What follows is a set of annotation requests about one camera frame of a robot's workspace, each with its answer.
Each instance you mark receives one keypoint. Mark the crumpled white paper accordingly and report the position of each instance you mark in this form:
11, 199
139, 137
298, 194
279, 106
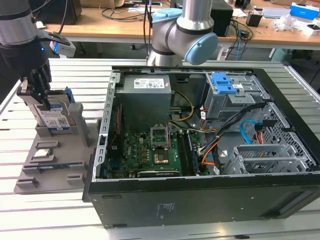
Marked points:
40, 24

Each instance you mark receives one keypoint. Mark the large black box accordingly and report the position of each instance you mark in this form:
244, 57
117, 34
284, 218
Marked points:
72, 12

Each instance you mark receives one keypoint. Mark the CPU socket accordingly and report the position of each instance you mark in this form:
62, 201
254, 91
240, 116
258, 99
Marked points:
161, 158

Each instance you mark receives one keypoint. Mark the grey power supply unit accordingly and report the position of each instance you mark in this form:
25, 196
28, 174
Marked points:
145, 105

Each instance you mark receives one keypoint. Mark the silver CPU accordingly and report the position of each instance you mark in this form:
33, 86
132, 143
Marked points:
42, 154

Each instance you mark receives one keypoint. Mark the blue cardboard box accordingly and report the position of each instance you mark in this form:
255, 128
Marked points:
305, 10

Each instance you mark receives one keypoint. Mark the green motherboard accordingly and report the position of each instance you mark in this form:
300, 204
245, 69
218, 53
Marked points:
140, 155

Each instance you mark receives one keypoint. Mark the hard disk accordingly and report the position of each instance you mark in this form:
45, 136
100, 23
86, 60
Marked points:
55, 117

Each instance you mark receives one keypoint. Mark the clear plastic bags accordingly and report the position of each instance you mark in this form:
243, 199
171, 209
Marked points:
285, 23

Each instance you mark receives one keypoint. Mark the white power strip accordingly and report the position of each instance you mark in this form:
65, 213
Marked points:
223, 53

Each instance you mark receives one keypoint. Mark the brown cardboard box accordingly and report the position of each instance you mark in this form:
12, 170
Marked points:
105, 3

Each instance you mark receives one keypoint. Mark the long wooden desk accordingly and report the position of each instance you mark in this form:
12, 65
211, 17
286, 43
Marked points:
100, 27

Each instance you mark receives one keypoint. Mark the grey parts rack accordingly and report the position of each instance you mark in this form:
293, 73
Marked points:
60, 180

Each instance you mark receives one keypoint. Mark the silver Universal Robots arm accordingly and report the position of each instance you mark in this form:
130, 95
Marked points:
192, 15

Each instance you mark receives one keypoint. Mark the RAM stick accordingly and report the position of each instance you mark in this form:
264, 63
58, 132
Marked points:
61, 167

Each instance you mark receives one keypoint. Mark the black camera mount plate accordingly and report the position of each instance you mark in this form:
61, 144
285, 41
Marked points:
53, 37

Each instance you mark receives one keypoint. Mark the grey metal disk bay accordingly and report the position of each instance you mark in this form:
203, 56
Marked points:
262, 162

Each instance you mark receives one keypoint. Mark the grey metal drive cage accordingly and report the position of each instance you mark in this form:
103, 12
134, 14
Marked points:
225, 105

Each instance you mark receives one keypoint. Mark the small black cube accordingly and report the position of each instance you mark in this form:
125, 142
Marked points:
253, 20

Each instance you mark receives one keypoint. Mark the blue plastic drive latch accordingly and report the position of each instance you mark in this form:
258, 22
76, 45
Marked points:
222, 83

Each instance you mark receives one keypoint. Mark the flat silver device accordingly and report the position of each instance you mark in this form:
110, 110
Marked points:
275, 12

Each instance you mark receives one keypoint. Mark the black open PC case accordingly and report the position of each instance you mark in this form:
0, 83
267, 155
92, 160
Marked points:
200, 200

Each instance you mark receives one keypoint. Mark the black computer tower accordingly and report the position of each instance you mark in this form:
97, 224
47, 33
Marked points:
223, 20

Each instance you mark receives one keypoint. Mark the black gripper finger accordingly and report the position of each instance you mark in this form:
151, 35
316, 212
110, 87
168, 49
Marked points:
25, 93
41, 82

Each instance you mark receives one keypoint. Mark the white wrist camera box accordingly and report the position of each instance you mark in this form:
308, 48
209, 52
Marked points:
65, 48

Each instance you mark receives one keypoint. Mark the white box with black print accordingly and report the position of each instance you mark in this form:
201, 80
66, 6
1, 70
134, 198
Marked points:
310, 31

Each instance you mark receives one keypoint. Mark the black graphics card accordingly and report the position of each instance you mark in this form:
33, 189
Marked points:
160, 173

